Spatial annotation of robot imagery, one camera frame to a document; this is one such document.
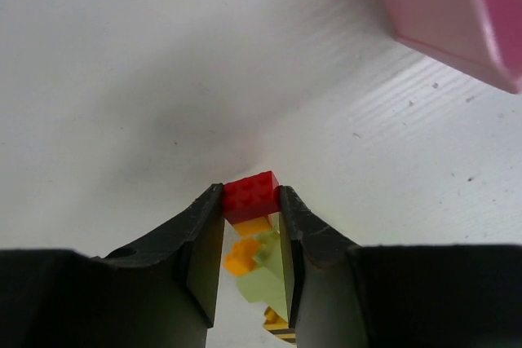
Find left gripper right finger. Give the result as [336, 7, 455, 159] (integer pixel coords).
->
[279, 186, 521, 347]

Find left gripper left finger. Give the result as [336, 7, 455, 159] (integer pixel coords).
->
[1, 184, 224, 347]

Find green yellow lego assembly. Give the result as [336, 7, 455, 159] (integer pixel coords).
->
[236, 230, 297, 346]

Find orange lego brick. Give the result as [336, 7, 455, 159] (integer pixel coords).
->
[223, 215, 272, 276]

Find red lego stack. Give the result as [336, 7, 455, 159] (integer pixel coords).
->
[222, 171, 280, 224]

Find pink container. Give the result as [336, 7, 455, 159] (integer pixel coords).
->
[383, 0, 521, 94]

